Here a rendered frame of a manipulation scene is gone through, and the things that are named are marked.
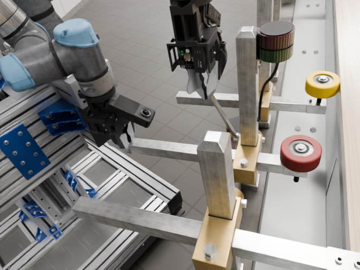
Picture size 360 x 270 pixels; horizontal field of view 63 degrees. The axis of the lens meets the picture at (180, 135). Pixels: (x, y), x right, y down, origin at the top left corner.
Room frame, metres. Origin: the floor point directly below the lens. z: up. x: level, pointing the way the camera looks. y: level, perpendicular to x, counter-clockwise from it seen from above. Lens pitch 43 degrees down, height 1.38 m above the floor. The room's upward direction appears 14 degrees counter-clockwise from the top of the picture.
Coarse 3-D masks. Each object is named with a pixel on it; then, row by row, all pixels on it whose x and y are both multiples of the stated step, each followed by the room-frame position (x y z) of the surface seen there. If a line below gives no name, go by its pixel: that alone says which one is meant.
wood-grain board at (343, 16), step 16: (336, 0) 1.02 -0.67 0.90; (352, 0) 0.99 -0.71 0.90; (336, 16) 0.91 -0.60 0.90; (352, 16) 0.88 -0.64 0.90; (336, 32) 0.82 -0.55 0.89; (352, 32) 0.78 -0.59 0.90; (336, 48) 0.75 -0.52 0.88; (352, 48) 0.70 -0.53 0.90; (352, 64) 0.63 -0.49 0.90; (352, 80) 0.56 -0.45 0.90; (352, 96) 0.51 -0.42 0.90; (352, 112) 0.46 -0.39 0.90; (352, 128) 0.41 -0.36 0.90; (352, 144) 0.37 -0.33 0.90; (352, 160) 0.33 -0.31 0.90; (352, 176) 0.30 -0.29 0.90; (352, 192) 0.27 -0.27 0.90; (352, 208) 0.24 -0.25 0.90; (352, 224) 0.21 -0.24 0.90; (352, 240) 0.19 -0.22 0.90
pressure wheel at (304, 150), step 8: (296, 136) 0.42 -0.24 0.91; (304, 136) 0.42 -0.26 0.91; (288, 144) 0.41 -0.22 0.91; (296, 144) 0.40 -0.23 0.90; (304, 144) 0.40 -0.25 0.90; (312, 144) 0.39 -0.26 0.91; (280, 152) 0.40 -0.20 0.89; (288, 152) 0.38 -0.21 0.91; (296, 152) 0.38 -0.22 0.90; (304, 152) 0.38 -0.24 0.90; (312, 152) 0.37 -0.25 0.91; (320, 152) 0.37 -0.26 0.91; (288, 160) 0.37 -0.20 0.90; (296, 160) 0.36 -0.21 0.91; (304, 160) 0.36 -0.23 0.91; (312, 160) 0.35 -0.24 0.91; (288, 168) 0.37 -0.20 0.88; (296, 168) 0.36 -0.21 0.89; (304, 168) 0.35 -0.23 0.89; (312, 168) 0.35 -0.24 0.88
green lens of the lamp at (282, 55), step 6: (258, 48) 0.46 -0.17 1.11; (288, 48) 0.43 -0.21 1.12; (258, 54) 0.46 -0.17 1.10; (264, 54) 0.44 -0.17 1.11; (270, 54) 0.43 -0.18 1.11; (276, 54) 0.43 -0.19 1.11; (282, 54) 0.43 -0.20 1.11; (288, 54) 0.43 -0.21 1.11; (264, 60) 0.44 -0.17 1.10; (270, 60) 0.43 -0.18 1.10; (276, 60) 0.43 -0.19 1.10; (282, 60) 0.42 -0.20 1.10
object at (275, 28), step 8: (264, 24) 0.48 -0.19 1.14; (272, 24) 0.47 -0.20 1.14; (280, 24) 0.46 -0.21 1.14; (288, 24) 0.46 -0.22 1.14; (264, 32) 0.45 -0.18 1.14; (272, 32) 0.44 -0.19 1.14; (280, 32) 0.44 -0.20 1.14; (288, 32) 0.43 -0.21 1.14; (264, 48) 0.44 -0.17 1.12; (256, 64) 0.45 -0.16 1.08; (256, 72) 0.45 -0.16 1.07; (264, 88) 0.46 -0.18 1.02
